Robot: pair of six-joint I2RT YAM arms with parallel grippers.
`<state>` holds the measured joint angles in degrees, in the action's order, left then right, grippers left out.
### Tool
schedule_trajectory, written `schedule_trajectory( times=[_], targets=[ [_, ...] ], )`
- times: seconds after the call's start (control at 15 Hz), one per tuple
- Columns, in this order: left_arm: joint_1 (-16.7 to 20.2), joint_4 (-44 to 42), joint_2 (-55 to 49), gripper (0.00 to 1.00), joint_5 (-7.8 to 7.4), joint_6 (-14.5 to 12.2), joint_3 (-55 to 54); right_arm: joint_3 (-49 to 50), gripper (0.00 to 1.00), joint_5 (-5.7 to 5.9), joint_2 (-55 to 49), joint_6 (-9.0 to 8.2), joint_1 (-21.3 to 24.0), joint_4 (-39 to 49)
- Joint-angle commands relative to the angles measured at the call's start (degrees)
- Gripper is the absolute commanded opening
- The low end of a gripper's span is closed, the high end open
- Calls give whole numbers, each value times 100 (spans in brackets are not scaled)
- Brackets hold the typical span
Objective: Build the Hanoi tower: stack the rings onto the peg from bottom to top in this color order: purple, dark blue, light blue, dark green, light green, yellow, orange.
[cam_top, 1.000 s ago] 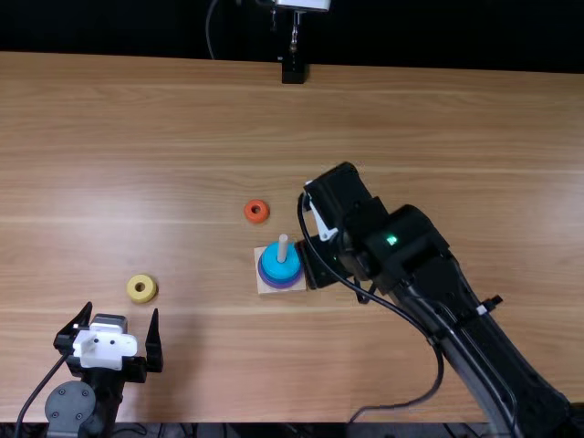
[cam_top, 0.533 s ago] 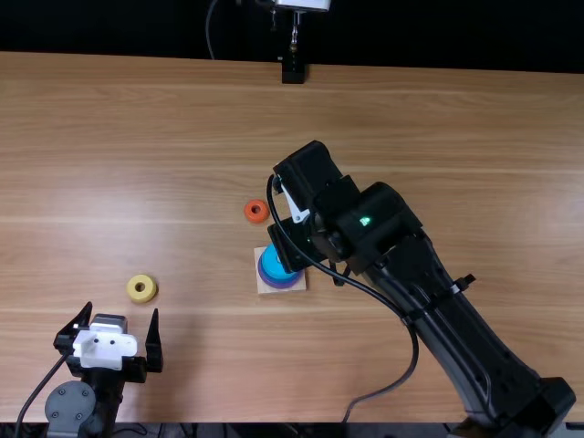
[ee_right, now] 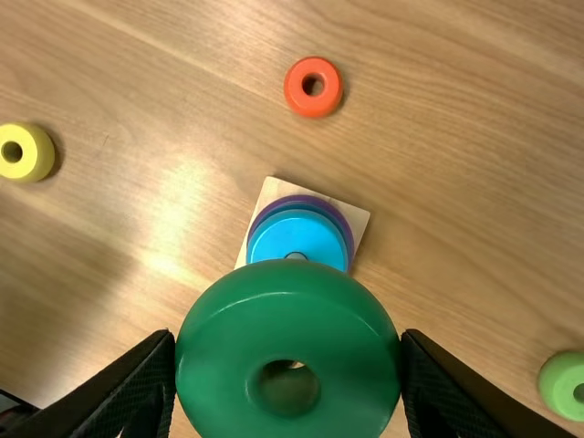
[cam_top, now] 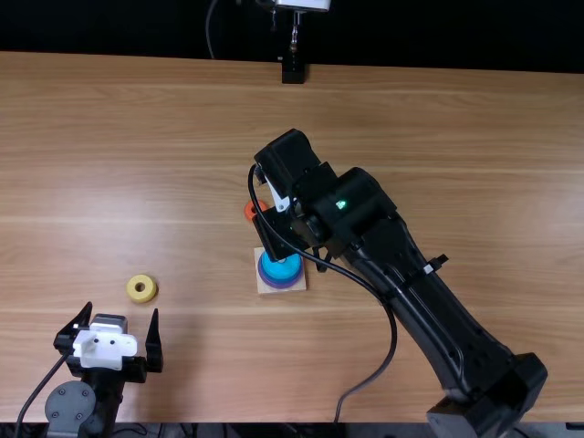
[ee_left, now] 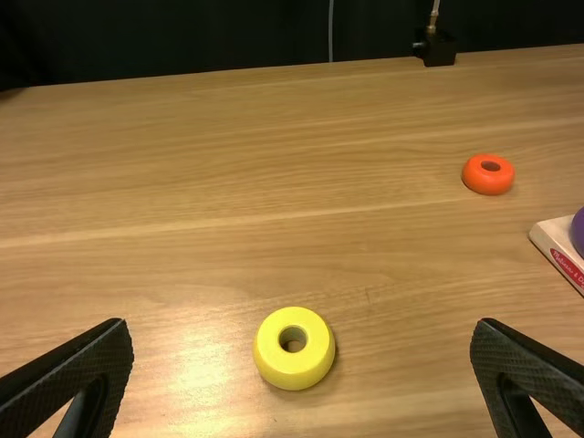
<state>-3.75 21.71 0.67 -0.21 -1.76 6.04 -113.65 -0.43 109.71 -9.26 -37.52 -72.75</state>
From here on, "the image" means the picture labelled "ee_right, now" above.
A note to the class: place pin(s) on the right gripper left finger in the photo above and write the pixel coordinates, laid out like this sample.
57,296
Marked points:
105,401

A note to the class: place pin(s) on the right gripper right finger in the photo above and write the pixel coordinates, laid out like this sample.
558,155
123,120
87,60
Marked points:
456,401

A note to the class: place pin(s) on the wooden peg base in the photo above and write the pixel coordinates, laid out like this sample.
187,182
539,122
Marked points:
278,189

